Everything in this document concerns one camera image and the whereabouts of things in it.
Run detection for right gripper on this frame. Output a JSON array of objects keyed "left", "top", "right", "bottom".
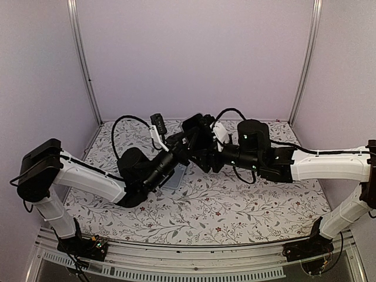
[{"left": 192, "top": 136, "right": 261, "bottom": 173}]

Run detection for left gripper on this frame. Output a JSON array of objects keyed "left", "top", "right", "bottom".
[{"left": 143, "top": 127, "right": 200, "bottom": 192}]

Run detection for black purple phone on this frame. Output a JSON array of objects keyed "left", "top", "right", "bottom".
[{"left": 182, "top": 113, "right": 214, "bottom": 151}]

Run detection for light blue phone case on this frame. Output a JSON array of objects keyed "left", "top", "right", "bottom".
[{"left": 162, "top": 164, "right": 187, "bottom": 190}]

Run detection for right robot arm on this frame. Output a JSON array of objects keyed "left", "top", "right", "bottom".
[{"left": 189, "top": 117, "right": 375, "bottom": 256}]

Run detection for floral table mat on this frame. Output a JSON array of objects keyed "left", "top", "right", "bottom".
[{"left": 60, "top": 119, "right": 333, "bottom": 246}]

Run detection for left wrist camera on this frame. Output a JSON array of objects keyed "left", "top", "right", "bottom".
[{"left": 149, "top": 113, "right": 169, "bottom": 152}]

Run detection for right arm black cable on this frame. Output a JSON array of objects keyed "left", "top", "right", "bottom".
[{"left": 216, "top": 108, "right": 247, "bottom": 123}]

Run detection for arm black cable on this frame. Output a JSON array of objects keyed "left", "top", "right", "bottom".
[
  {"left": 110, "top": 115, "right": 153, "bottom": 159},
  {"left": 216, "top": 108, "right": 247, "bottom": 123}
]

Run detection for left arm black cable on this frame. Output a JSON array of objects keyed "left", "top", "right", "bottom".
[{"left": 110, "top": 115, "right": 153, "bottom": 159}]

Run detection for front aluminium rail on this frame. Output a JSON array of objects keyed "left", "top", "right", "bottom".
[{"left": 26, "top": 228, "right": 368, "bottom": 281}]

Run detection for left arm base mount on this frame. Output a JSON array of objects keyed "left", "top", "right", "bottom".
[{"left": 57, "top": 235, "right": 108, "bottom": 261}]

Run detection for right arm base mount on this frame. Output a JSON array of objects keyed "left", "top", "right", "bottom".
[{"left": 282, "top": 235, "right": 334, "bottom": 262}]

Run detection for left aluminium frame post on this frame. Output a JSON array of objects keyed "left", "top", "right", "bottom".
[{"left": 67, "top": 0, "right": 103, "bottom": 126}]

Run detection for aluminium frame post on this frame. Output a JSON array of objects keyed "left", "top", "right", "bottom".
[
  {"left": 287, "top": 0, "right": 323, "bottom": 124},
  {"left": 67, "top": 0, "right": 103, "bottom": 126}
]

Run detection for right aluminium frame post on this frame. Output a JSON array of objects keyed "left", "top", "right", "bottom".
[{"left": 287, "top": 0, "right": 323, "bottom": 124}]

